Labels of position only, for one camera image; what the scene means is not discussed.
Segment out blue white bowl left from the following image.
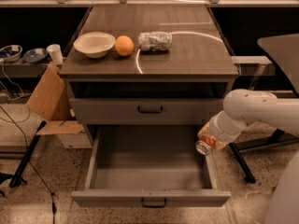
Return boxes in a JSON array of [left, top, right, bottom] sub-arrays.
[[0, 45, 22, 63]]

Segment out black tripod leg left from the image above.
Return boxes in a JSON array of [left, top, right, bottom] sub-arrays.
[[9, 121, 46, 188]]

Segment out black floor cable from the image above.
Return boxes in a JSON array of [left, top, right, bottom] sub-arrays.
[[0, 105, 58, 224]]

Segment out black stand leg right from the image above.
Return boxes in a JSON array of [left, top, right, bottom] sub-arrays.
[[229, 143, 256, 184]]

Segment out orange fruit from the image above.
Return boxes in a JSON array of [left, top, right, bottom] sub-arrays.
[[115, 35, 134, 56]]

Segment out white paper cup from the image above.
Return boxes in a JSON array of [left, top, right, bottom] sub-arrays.
[[47, 44, 64, 64]]

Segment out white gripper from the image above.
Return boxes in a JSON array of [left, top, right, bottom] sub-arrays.
[[197, 111, 258, 150]]

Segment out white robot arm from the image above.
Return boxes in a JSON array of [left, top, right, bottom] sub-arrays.
[[195, 89, 299, 224]]

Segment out blue bowl with label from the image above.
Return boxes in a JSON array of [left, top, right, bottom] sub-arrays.
[[22, 48, 48, 64]]

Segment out open middle drawer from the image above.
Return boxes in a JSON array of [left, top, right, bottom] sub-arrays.
[[72, 125, 231, 208]]

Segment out brown cardboard box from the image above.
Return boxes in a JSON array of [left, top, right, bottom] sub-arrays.
[[26, 63, 92, 148]]

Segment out closed top drawer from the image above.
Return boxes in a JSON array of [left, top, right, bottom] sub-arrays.
[[70, 98, 223, 125]]

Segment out green white crushed can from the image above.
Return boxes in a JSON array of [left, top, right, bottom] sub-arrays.
[[138, 32, 172, 52]]

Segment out grey drawer cabinet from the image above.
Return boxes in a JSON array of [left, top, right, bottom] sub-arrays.
[[60, 4, 238, 140]]

